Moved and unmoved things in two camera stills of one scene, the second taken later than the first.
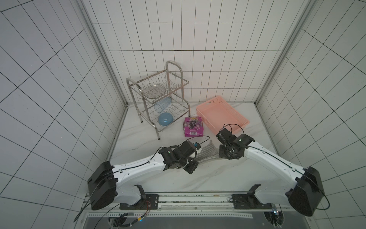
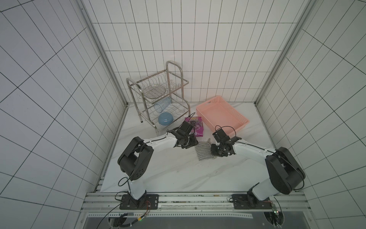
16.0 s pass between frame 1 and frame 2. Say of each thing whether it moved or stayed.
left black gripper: moved
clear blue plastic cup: stayed
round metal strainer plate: stayed
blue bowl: stayed
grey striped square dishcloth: moved
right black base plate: stayed
